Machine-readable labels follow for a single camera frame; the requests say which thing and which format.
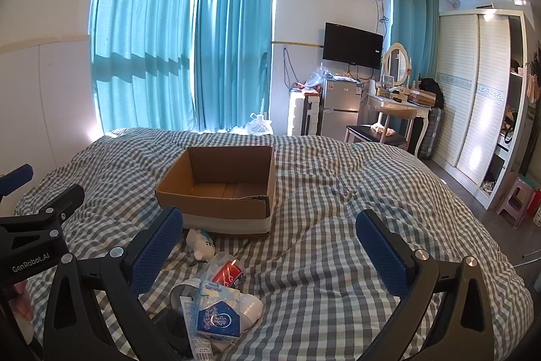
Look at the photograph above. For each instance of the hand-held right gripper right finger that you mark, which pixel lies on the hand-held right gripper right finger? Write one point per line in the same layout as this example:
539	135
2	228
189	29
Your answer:
380	247

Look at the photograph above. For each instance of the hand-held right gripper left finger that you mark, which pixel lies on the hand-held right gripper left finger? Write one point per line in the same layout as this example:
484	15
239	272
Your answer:
158	247

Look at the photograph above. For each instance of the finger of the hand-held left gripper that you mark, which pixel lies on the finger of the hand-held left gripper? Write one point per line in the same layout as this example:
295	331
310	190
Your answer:
50	213
17	179

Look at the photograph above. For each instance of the cardboard box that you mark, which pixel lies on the cardboard box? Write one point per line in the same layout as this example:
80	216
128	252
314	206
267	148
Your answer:
219	217

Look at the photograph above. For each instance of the red snack packet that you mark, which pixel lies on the red snack packet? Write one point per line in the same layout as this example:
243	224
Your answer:
226	272

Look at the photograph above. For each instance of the blue tissue packet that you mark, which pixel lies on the blue tissue packet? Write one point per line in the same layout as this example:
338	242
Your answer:
215	316

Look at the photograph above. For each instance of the white printed tube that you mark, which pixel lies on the white printed tube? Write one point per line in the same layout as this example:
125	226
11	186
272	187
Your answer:
196	340

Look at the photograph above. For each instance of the white plastic bottle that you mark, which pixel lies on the white plastic bottle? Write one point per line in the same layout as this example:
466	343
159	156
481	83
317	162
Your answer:
250	310

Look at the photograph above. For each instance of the person's left hand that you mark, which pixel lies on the person's left hand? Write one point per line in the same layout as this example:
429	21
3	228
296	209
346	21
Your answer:
22	299

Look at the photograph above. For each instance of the white plush toy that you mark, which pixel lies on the white plush toy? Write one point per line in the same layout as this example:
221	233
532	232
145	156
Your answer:
199	244

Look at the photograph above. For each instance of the grey checked blanket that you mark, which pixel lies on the grey checked blanket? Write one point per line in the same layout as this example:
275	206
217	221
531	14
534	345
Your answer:
317	259

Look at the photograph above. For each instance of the grey patterned suitcase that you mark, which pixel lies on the grey patterned suitcase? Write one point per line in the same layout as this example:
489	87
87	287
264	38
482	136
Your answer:
436	132

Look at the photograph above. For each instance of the white dressing table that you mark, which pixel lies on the white dressing table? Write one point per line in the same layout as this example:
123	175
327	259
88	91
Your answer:
397	107

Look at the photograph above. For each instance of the pink plastic stool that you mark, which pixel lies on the pink plastic stool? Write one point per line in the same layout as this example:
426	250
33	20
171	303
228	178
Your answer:
513	200

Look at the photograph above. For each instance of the silver mini fridge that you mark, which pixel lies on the silver mini fridge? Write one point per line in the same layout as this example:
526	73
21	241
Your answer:
340	107

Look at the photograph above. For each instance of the white suitcase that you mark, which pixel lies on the white suitcase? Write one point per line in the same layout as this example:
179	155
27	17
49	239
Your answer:
302	115

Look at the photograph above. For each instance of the wooden boxes on table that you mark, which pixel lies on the wooden boxes on table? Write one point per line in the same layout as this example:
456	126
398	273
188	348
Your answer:
422	96

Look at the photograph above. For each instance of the white plastic bag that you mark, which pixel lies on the white plastic bag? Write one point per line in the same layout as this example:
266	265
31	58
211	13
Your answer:
258	125

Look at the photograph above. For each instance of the red container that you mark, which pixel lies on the red container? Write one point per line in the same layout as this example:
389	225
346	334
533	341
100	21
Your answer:
534	205

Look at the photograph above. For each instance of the black bag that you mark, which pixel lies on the black bag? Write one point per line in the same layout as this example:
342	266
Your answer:
432	92

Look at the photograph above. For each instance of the white sliding-door wardrobe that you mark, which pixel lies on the white sliding-door wardrobe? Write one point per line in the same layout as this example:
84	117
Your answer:
473	98

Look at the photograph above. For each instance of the clear plastic bag on fridge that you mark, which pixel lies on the clear plastic bag on fridge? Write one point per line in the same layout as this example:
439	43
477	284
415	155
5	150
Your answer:
317	78

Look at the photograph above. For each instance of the white oval mirror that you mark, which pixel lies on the white oval mirror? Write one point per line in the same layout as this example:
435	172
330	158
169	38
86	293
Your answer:
397	63

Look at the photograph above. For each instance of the wide teal curtain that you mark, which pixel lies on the wide teal curtain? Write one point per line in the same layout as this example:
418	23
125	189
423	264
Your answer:
139	27

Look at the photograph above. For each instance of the narrow teal curtain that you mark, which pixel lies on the narrow teal curtain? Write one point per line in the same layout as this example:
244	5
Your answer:
234	39

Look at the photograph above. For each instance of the teal curtain beside wardrobe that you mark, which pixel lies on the teal curtain beside wardrobe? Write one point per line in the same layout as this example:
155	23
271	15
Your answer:
414	14

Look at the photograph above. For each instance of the black wall television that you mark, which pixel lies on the black wall television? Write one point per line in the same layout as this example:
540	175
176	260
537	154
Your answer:
353	46

